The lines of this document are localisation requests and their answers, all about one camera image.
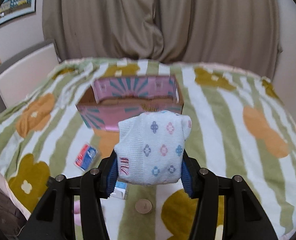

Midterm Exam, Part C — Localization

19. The pink fluffy scrunchie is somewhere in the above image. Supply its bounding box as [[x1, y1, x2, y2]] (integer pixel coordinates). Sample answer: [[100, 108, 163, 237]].
[[74, 200, 81, 226]]

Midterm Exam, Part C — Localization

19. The blue white barcode box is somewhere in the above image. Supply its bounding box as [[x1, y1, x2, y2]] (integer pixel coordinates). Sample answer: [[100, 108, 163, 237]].
[[110, 181, 128, 199]]

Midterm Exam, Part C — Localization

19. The red blue floss pick box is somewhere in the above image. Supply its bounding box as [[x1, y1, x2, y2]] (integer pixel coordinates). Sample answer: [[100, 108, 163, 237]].
[[74, 144, 98, 171]]

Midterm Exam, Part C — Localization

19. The white patterned sock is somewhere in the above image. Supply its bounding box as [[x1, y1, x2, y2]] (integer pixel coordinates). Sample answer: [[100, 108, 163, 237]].
[[114, 111, 192, 186]]

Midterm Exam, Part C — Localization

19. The small wooden round lid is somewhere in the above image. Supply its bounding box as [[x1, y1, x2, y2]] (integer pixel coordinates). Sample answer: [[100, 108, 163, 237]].
[[135, 199, 153, 215]]

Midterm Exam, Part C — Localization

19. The floral striped fleece blanket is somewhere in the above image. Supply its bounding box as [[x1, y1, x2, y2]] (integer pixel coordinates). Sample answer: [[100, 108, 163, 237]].
[[0, 59, 296, 239]]

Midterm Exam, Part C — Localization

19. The grey bed headboard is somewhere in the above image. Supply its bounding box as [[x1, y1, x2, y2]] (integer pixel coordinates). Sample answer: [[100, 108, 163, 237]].
[[0, 38, 61, 123]]

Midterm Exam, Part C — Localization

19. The pink teal cardboard box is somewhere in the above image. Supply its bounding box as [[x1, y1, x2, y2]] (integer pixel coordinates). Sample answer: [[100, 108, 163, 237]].
[[76, 75, 184, 132]]

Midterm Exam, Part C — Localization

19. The white headboard cushion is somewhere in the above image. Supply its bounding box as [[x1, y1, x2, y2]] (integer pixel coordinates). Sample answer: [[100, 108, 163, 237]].
[[0, 41, 59, 108]]

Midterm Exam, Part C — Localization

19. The beige curtain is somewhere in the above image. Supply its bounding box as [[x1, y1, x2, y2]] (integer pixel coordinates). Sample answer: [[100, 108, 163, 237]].
[[42, 0, 279, 78]]

